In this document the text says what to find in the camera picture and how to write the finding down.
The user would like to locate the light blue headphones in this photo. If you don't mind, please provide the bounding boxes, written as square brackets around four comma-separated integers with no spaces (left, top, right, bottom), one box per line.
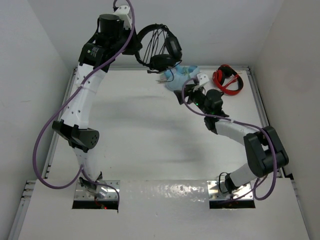
[157,64,200,92]

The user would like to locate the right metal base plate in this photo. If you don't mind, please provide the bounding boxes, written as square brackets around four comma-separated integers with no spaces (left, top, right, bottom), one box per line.
[206,180,254,202]

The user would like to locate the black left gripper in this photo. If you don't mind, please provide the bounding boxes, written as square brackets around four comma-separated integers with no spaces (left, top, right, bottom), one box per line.
[109,24,142,56]

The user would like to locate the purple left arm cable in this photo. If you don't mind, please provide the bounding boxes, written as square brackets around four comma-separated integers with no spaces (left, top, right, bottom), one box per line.
[32,0,137,208]

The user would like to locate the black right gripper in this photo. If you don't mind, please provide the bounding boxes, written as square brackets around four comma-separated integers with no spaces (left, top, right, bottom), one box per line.
[174,83,211,116]

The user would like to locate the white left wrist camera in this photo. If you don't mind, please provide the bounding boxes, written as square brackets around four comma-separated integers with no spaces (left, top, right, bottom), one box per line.
[113,5,133,30]

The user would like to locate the black headset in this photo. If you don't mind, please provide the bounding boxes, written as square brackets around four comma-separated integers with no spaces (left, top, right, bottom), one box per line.
[134,23,183,73]

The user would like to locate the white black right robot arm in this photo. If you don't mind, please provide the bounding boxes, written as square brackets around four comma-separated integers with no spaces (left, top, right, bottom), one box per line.
[174,84,289,194]

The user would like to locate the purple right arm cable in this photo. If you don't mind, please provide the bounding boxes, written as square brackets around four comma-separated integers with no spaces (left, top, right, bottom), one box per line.
[181,77,278,201]

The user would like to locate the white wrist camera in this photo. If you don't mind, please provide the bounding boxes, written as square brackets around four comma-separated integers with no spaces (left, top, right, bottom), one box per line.
[193,72,210,92]
[113,5,133,30]

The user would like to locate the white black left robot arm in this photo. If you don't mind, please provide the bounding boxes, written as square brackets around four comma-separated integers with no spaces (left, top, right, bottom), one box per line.
[52,13,135,182]

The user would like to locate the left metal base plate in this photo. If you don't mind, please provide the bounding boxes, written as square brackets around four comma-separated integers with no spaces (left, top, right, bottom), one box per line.
[73,180,120,201]

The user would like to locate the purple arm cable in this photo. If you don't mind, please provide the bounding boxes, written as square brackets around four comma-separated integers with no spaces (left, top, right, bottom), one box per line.
[181,77,278,201]
[32,0,137,208]

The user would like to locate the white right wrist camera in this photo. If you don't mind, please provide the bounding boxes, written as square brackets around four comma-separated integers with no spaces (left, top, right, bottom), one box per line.
[193,72,210,92]

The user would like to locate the metal base plate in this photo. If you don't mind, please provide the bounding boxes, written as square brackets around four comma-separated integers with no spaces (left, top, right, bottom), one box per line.
[73,180,120,201]
[206,180,254,202]

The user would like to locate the red black headphones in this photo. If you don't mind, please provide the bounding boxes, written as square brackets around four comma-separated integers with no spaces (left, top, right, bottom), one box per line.
[212,64,244,96]

